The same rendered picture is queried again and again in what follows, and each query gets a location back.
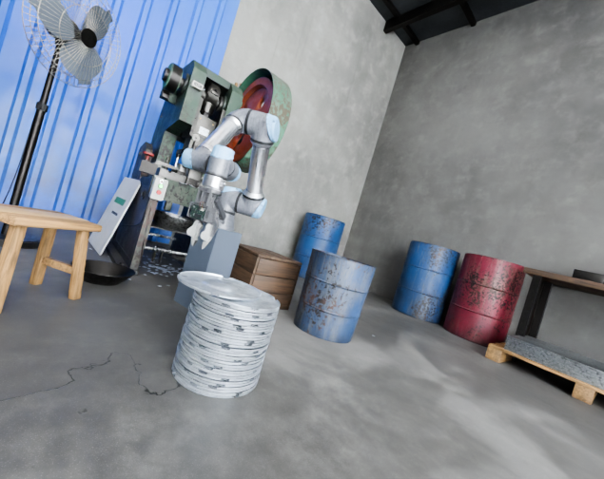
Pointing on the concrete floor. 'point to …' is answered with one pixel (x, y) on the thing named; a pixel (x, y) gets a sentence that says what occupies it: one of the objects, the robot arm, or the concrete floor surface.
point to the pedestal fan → (73, 48)
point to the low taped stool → (17, 216)
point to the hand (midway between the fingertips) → (200, 243)
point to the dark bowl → (106, 273)
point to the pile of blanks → (222, 348)
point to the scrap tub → (333, 296)
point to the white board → (116, 209)
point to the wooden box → (266, 272)
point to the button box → (155, 191)
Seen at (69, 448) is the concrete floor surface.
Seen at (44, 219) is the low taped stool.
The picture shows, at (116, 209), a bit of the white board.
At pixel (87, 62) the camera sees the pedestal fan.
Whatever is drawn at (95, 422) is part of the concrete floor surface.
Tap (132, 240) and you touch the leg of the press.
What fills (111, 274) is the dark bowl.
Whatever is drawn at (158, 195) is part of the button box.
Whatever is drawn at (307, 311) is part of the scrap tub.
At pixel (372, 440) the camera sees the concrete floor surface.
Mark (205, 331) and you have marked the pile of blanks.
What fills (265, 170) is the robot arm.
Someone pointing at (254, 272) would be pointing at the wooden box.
